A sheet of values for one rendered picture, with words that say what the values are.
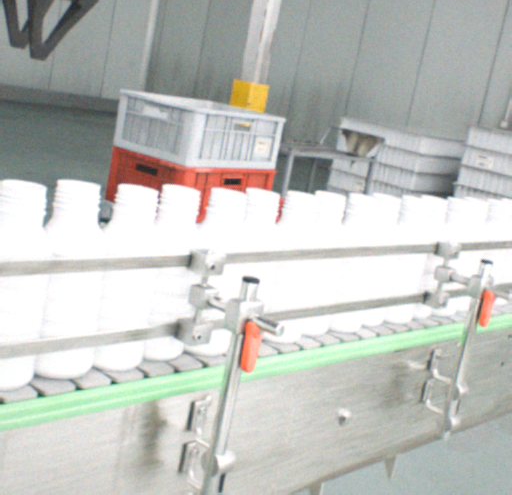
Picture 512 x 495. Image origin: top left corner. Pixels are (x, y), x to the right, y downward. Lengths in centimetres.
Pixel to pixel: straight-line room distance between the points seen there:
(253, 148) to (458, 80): 898
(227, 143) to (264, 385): 254
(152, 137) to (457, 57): 938
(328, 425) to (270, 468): 10
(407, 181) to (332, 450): 706
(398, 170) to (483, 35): 454
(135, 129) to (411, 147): 494
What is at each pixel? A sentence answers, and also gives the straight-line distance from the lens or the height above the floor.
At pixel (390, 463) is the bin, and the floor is 71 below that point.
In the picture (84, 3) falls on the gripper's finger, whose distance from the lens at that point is 81.
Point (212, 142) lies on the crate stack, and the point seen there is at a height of 98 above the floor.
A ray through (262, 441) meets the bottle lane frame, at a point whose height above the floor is 90.
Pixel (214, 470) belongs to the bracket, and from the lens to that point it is 83.
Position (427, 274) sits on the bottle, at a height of 107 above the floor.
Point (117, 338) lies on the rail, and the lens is 78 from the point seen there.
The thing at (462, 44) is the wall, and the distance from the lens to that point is 1246.
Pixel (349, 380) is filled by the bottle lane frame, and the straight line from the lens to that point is 106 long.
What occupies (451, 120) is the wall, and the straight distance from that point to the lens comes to 1238.
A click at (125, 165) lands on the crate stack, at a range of 347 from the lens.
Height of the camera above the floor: 129
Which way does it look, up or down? 11 degrees down
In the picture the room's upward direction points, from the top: 11 degrees clockwise
